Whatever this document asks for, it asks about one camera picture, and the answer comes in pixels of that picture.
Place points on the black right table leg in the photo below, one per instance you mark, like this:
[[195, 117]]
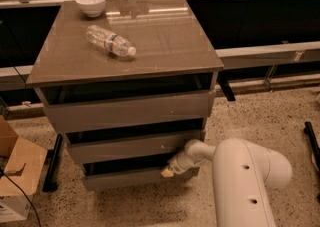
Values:
[[225, 87]]

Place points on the grey drawer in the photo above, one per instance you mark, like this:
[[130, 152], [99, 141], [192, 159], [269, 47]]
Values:
[[133, 147], [118, 173], [89, 116]]

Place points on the grey top drawer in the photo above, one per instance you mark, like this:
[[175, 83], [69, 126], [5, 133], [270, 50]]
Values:
[[89, 116]]

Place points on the grey drawer cabinet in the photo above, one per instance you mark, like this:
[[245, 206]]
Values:
[[173, 56]]

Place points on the white bowl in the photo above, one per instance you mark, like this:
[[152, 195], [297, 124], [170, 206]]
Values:
[[92, 8]]

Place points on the grey middle drawer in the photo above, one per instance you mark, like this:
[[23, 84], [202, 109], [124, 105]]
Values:
[[133, 147]]

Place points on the clear plastic water bottle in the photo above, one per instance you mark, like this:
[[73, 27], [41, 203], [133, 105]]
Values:
[[109, 41]]

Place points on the black table leg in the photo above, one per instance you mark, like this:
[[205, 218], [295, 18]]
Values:
[[225, 87], [50, 184]]

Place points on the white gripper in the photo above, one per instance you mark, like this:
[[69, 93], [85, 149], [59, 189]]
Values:
[[177, 165]]

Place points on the metal window rail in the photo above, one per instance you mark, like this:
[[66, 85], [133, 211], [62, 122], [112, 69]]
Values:
[[13, 78]]

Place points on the black left table leg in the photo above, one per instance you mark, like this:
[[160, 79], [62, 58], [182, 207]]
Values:
[[50, 184]]

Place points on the black bar right edge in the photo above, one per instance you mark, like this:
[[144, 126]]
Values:
[[308, 130]]

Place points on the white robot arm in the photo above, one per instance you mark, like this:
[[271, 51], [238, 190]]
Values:
[[242, 174]]

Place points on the grey bottom drawer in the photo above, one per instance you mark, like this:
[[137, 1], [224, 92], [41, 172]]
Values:
[[118, 173]]

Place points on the cardboard box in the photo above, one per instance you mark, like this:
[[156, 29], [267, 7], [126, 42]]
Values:
[[22, 161]]

